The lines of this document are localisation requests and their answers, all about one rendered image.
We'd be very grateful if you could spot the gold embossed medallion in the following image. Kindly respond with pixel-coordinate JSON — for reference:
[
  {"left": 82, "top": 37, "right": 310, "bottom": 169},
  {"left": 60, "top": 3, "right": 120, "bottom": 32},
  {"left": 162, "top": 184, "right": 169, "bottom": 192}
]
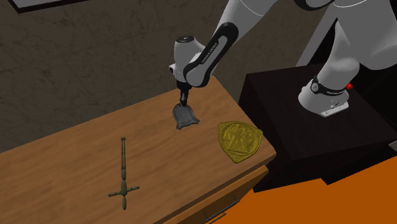
[{"left": 217, "top": 120, "right": 264, "bottom": 165}]

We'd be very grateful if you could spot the grey bell-shaped object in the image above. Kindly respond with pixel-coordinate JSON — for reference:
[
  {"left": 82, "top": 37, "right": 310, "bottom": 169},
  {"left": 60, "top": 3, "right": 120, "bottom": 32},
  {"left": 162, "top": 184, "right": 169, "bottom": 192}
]
[{"left": 172, "top": 102, "right": 201, "bottom": 130}]

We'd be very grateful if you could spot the wooden chest of drawers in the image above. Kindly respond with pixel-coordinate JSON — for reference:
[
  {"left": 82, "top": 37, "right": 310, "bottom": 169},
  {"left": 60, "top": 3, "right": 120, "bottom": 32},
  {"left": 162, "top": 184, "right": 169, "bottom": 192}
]
[{"left": 0, "top": 75, "right": 278, "bottom": 224}]

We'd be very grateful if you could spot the black robot stand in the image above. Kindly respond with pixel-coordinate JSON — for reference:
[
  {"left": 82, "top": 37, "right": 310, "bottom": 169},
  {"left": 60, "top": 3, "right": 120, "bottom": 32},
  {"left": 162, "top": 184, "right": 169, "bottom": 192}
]
[{"left": 237, "top": 63, "right": 397, "bottom": 193}]

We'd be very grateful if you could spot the black framed white panel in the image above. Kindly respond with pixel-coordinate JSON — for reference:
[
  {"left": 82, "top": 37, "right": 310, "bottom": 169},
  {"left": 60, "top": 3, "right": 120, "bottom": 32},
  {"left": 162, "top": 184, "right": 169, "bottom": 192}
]
[{"left": 7, "top": 0, "right": 92, "bottom": 15}]

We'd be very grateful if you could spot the olive wooden jointed figure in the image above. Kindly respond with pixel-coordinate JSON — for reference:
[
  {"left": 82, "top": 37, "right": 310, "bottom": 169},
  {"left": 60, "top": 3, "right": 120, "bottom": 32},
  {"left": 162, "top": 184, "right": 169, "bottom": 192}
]
[{"left": 107, "top": 136, "right": 141, "bottom": 211}]

